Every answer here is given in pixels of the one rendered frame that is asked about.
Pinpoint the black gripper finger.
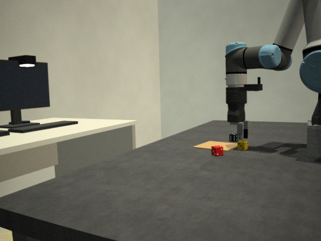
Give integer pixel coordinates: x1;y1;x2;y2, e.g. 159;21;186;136
241;120;249;139
230;122;244;141

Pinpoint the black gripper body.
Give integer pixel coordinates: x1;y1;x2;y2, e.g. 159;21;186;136
225;74;262;123

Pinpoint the yellow die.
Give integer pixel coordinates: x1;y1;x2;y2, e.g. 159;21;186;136
237;141;248;150

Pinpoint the black die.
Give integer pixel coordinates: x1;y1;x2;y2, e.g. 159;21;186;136
229;134;237;142

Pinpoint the tan square mat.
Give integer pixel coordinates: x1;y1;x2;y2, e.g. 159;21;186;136
193;141;237;152

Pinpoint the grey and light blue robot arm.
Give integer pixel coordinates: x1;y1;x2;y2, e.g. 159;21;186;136
225;0;321;125

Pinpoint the red die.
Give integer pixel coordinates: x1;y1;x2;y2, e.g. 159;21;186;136
211;146;223;156

